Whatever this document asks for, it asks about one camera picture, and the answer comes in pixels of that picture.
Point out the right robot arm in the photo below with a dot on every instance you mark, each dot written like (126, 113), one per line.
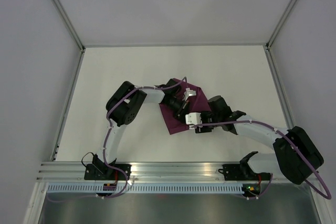
(294, 154)

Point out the right aluminium frame post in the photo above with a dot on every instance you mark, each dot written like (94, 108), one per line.
(283, 19)

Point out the aluminium frame post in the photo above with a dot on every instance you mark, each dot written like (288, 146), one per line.
(68, 24)
(283, 19)

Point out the aluminium front rail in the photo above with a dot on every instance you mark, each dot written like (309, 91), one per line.
(143, 172)

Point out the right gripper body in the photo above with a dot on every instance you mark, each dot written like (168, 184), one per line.
(208, 117)

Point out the purple cloth napkin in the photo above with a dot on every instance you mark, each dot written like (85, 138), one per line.
(198, 103)

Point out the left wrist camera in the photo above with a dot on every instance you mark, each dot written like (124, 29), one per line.
(189, 93)

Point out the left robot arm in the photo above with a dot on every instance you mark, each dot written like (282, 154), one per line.
(123, 107)

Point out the white slotted cable duct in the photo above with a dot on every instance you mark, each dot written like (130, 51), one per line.
(147, 188)

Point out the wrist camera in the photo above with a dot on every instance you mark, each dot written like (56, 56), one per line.
(189, 93)
(193, 118)

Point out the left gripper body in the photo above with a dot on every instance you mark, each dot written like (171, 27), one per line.
(178, 108)

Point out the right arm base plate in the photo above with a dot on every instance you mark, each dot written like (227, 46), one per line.
(238, 172)

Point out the left aluminium frame post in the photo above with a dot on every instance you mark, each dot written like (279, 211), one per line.
(68, 24)

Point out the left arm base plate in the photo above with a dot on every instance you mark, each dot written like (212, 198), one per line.
(92, 173)

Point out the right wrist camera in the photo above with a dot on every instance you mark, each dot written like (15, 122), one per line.
(193, 118)

